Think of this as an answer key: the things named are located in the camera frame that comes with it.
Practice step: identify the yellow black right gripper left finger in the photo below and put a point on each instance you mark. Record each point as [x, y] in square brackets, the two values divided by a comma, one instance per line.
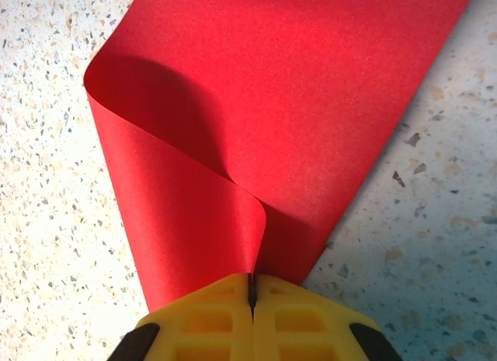
[202, 330]

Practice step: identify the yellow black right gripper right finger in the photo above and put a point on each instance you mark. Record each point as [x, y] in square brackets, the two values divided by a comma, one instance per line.
[310, 330]

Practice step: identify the red paper sheet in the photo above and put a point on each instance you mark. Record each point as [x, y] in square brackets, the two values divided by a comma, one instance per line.
[272, 105]

